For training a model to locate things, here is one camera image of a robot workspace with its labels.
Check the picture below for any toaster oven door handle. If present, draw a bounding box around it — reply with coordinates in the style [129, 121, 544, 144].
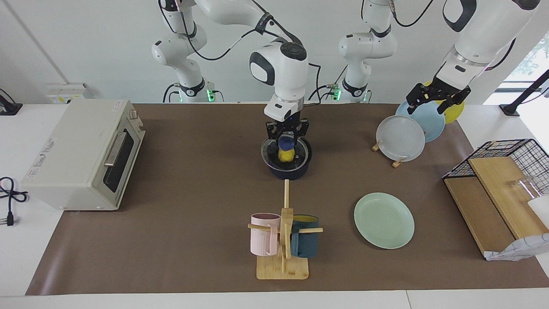
[104, 132, 127, 167]

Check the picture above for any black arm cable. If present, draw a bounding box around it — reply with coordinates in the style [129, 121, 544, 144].
[159, 0, 322, 103]
[360, 0, 515, 71]

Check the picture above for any white socket box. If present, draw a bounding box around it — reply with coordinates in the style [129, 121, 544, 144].
[46, 83, 87, 104]

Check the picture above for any grey plate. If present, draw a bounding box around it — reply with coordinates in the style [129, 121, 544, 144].
[376, 115, 426, 163]

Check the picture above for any mint green plate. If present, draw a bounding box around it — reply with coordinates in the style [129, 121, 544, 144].
[354, 192, 415, 249]

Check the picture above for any pink ribbed mug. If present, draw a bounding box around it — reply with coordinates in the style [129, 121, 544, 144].
[250, 213, 281, 257]

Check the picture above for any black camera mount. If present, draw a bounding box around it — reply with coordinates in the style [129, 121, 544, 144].
[0, 89, 23, 115]
[500, 69, 549, 116]

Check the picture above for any black power cord plug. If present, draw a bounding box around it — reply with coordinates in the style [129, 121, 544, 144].
[0, 177, 29, 227]

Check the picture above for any black saucepan purple handle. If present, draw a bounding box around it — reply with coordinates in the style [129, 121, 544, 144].
[260, 136, 313, 181]

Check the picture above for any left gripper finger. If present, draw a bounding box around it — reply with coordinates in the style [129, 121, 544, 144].
[437, 88, 471, 114]
[407, 85, 434, 115]

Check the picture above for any beige toaster oven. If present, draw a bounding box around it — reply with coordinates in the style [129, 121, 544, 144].
[21, 100, 145, 211]

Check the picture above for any yellow plate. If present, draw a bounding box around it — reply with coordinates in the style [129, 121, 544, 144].
[422, 81, 465, 125]

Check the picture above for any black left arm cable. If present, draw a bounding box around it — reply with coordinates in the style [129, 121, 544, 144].
[360, 0, 515, 71]

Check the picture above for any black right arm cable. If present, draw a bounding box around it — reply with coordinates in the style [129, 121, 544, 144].
[159, 0, 322, 103]

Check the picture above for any black wire basket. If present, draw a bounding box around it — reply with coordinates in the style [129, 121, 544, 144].
[443, 139, 549, 196]

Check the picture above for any wooden plate rack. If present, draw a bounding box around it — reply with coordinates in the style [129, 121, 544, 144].
[372, 138, 406, 168]

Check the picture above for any brown paper table mat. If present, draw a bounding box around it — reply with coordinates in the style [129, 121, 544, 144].
[25, 102, 549, 296]

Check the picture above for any wooden box with mesh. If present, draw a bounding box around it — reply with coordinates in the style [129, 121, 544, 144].
[485, 195, 549, 261]

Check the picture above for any dark blue mug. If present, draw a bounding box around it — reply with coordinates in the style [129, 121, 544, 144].
[291, 215, 320, 258]

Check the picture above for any light blue plate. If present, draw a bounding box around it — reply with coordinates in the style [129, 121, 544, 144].
[395, 101, 446, 143]

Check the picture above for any clear glass cup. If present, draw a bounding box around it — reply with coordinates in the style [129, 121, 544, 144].
[507, 175, 542, 200]

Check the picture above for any wooden two-tier shelf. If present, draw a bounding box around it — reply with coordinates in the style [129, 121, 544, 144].
[443, 156, 549, 258]

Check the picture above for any wooden mug tree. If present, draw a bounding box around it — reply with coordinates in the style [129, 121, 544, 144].
[248, 179, 323, 280]

